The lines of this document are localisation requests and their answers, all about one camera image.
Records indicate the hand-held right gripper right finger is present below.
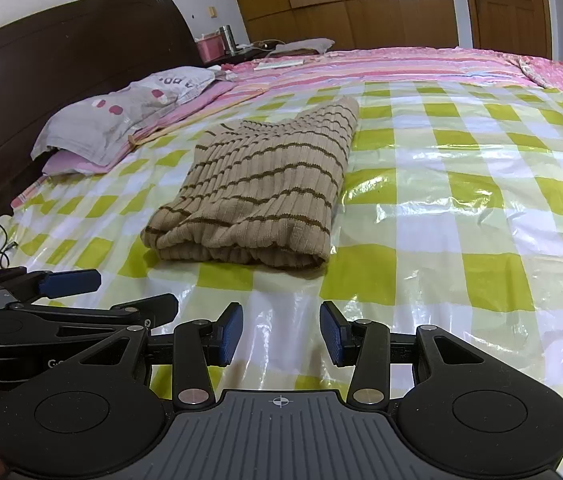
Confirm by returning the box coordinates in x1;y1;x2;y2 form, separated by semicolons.
320;301;495;407

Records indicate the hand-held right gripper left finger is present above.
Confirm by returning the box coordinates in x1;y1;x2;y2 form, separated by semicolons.
74;302;245;407

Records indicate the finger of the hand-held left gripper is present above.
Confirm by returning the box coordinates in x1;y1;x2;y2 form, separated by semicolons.
9;294;180;330
0;269;102;298

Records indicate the tan brown-striped knit sweater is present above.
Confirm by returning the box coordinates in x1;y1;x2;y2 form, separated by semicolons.
142;96;361;270

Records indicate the pink pillow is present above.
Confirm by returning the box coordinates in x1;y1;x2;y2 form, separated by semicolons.
42;80;235;176

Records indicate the grey pillow with red spots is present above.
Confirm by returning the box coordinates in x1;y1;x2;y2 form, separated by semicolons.
30;66;235;168

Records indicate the green white checked plastic sheet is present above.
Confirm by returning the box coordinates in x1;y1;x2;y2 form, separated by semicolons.
0;80;563;461

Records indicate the dark wooden headboard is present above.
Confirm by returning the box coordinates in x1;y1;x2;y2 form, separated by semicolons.
0;0;205;261

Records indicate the dark nightstand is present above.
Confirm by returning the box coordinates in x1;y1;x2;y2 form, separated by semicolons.
204;47;272;67

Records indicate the pink box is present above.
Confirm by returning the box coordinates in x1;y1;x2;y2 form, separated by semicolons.
196;34;227;61

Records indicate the white paper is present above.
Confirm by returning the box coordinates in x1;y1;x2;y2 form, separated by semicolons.
254;57;307;72

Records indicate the grey cloth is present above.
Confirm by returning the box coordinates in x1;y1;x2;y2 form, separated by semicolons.
272;37;336;57

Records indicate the wooden wardrobe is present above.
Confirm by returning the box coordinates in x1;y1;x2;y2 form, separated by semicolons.
224;0;457;53

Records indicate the pink floral quilt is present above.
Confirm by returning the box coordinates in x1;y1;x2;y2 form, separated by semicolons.
506;52;563;106

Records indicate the wooden door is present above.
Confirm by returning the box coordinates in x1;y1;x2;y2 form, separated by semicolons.
461;0;552;58

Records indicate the white cable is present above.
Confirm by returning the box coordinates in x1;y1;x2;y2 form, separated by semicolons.
242;40;287;53

